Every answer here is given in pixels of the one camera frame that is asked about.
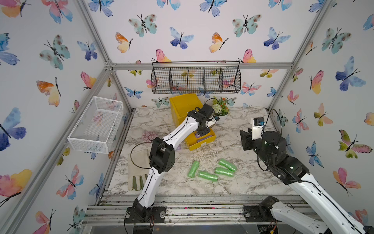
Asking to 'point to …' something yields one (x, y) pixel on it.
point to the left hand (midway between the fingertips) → (204, 126)
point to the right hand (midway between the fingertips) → (247, 129)
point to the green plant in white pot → (221, 109)
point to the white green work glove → (138, 168)
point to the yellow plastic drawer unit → (180, 105)
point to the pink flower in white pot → (149, 136)
